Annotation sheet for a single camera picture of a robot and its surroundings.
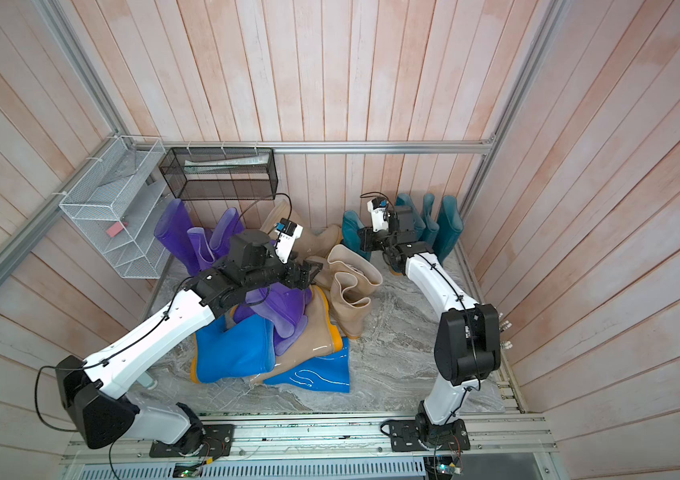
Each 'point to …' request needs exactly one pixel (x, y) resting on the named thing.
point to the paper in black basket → (202, 165)
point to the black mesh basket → (221, 173)
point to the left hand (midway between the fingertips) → (307, 264)
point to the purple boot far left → (172, 231)
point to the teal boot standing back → (450, 228)
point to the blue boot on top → (246, 350)
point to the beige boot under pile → (322, 337)
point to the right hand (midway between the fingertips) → (358, 229)
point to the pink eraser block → (116, 228)
